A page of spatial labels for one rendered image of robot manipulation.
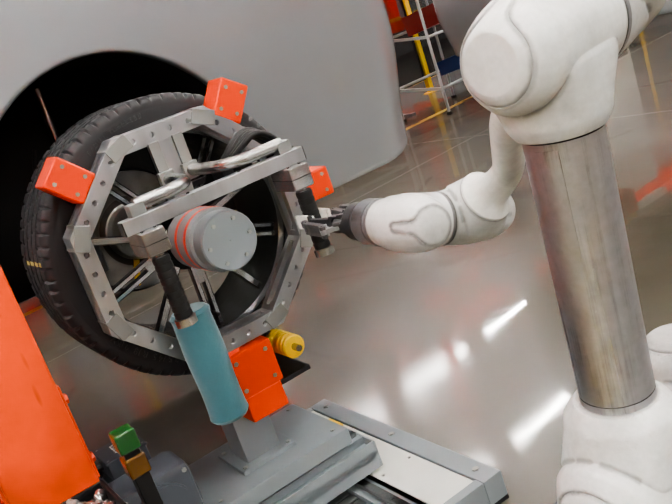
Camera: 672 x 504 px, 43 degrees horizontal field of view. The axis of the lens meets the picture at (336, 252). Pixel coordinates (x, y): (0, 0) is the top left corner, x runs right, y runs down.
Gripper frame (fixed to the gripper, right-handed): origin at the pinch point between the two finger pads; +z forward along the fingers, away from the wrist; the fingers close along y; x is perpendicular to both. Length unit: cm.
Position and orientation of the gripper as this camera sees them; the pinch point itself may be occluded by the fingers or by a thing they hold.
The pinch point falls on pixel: (313, 218)
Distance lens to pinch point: 179.0
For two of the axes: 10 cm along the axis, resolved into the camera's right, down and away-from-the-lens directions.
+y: 7.9, -4.1, 4.6
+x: -3.1, -9.1, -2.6
